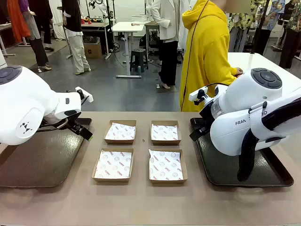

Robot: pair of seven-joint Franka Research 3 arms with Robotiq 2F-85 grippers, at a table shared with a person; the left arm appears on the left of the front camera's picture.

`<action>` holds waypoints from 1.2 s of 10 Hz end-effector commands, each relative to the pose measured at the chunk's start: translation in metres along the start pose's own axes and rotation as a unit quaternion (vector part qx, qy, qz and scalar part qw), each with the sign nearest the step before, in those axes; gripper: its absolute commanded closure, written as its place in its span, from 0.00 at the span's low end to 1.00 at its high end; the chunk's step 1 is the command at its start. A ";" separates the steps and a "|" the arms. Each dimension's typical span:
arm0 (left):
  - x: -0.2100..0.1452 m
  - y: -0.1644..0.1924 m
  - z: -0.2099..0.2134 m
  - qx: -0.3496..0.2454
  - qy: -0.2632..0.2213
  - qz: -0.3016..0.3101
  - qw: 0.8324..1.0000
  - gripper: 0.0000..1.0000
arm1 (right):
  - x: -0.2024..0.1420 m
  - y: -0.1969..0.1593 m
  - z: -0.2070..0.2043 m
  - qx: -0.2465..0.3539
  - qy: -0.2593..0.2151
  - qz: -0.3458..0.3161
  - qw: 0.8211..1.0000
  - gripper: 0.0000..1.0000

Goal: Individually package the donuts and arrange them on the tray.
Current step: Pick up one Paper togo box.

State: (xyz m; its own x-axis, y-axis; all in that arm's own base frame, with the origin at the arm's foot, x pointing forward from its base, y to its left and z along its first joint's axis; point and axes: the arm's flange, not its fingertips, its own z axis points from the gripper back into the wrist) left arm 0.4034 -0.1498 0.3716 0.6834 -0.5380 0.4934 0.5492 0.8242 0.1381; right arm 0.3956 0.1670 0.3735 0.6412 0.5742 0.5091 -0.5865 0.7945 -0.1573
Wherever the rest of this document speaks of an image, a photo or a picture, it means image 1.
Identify background table with toys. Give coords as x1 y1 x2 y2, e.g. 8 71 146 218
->
81 16 111 60

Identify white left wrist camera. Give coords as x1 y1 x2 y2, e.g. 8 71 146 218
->
75 86 94 103

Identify white cylindrical floor unit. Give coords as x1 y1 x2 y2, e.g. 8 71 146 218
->
0 49 7 69

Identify yellow floral shirt figure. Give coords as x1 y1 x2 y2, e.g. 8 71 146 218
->
229 0 261 53

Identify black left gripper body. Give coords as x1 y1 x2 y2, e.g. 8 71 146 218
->
66 112 83 135

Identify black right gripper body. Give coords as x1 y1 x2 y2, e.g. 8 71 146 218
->
199 103 214 133

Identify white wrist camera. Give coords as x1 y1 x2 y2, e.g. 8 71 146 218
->
189 86 209 102
75 86 94 103

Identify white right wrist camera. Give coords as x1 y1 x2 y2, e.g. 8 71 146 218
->
189 86 209 102

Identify person's right forearm yellow sleeve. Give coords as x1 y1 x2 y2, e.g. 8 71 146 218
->
221 65 238 83

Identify black pole stand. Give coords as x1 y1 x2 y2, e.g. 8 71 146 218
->
250 0 271 55

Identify white side table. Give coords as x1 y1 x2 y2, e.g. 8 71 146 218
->
227 52 301 95

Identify black plastic stool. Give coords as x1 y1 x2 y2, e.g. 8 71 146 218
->
129 48 149 73

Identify brown plastic serving tray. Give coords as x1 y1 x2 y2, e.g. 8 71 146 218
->
0 117 93 188

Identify black cable sleeve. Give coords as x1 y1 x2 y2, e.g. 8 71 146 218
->
237 97 301 182

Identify brown cardboard carton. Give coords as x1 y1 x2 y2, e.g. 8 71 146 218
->
84 41 103 59

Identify figure in white coat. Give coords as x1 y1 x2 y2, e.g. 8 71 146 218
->
150 0 180 89

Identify figure black top beige trousers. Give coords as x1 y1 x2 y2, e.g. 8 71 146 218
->
61 0 92 75

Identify figure in dark trousers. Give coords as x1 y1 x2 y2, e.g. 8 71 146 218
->
278 0 301 69

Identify person in yellow hoodie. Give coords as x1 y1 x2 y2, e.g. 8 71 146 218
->
180 0 244 112

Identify figure in orange and grey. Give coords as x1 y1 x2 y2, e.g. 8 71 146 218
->
7 0 52 71

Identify black plastic serving tray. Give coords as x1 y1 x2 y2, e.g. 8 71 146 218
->
190 117 294 188

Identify white standing desk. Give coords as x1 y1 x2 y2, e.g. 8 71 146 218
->
112 21 145 79

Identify kraft cardboard food box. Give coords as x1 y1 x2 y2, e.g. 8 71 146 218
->
150 120 182 145
148 148 189 184
103 120 137 145
92 147 135 183

